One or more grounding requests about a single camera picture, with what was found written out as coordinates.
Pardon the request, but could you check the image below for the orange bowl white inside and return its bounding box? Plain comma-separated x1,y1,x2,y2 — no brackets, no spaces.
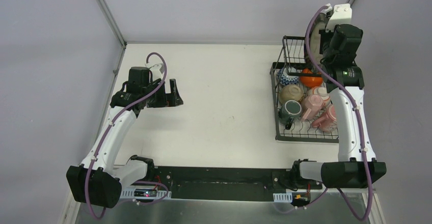
299,75,323,89

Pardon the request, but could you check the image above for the orange floral pattern bowl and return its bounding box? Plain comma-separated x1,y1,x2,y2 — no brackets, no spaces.
308,87,331,107

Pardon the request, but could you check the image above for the pink cup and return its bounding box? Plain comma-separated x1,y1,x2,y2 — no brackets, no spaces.
300,94,323,122

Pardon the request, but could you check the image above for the plain white bowl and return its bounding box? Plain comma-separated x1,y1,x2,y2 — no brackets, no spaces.
278,85,304,104

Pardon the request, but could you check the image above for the black wire dish rack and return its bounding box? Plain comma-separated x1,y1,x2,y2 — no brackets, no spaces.
269,36,339,144

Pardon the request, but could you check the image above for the dark red cup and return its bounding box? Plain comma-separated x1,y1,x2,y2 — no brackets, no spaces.
311,104,337,132

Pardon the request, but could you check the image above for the dark green mug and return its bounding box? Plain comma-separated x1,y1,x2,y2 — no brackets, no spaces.
278,100,302,129

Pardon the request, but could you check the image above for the black striped rim plate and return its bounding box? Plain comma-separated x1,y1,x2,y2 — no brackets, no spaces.
309,13,329,63

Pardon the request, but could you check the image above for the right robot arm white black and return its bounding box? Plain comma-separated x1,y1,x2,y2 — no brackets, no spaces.
289,24,387,189

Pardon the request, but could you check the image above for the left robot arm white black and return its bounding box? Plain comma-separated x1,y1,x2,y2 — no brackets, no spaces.
66,79,183,208

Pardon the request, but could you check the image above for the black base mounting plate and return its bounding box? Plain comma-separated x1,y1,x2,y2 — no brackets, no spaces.
132,166,323,202

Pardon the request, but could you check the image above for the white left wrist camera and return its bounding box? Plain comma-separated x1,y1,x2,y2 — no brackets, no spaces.
121,64,166,95

